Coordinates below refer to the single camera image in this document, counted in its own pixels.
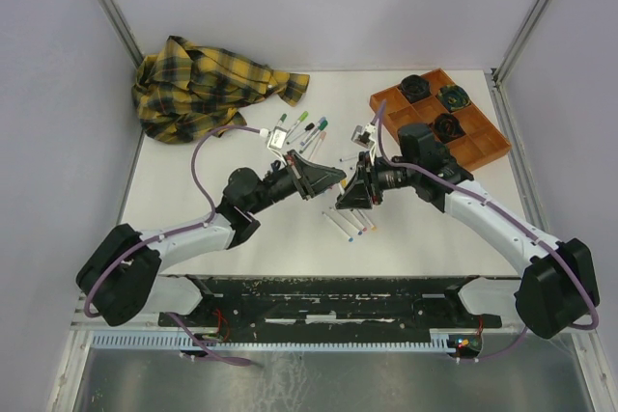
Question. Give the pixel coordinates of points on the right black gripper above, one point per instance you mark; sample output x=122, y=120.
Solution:
x=356, y=194

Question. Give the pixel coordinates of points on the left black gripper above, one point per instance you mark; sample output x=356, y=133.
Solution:
x=315, y=178

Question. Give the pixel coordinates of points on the yellow marker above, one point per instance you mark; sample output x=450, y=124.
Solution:
x=367, y=220

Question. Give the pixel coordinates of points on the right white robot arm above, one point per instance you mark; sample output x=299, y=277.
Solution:
x=558, y=287

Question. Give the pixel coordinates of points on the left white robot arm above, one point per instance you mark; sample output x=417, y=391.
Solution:
x=124, y=276

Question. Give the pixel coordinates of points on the pink cap marker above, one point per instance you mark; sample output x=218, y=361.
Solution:
x=317, y=146

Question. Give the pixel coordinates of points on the purple cap marker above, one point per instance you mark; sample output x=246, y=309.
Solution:
x=314, y=135

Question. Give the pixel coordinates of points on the black cap marker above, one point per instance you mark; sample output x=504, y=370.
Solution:
x=301, y=134

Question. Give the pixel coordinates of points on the light green cap marker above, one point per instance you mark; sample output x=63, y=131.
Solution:
x=297, y=123

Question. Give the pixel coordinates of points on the dark floral rolled sock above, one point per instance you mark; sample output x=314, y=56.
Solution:
x=447, y=128

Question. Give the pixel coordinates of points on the orange compartment tray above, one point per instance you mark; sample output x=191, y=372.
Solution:
x=483, y=142

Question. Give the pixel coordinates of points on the green blue rolled sock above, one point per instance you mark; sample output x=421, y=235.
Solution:
x=453, y=97

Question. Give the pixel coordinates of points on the yellow plaid shirt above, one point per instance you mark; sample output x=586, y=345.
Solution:
x=186, y=89

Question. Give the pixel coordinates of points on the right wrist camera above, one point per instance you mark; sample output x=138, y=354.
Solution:
x=366, y=137

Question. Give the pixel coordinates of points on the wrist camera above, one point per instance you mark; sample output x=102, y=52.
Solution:
x=276, y=138
x=366, y=137

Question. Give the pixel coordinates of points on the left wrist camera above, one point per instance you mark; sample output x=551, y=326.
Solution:
x=276, y=138

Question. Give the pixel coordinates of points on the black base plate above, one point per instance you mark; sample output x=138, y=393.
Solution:
x=332, y=309

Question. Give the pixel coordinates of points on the right aluminium frame post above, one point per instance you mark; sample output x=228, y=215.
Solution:
x=522, y=37

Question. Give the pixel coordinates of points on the aluminium frame post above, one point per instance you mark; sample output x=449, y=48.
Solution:
x=121, y=27
x=522, y=37

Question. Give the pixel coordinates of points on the left aluminium frame post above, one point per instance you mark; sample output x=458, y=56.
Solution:
x=121, y=27

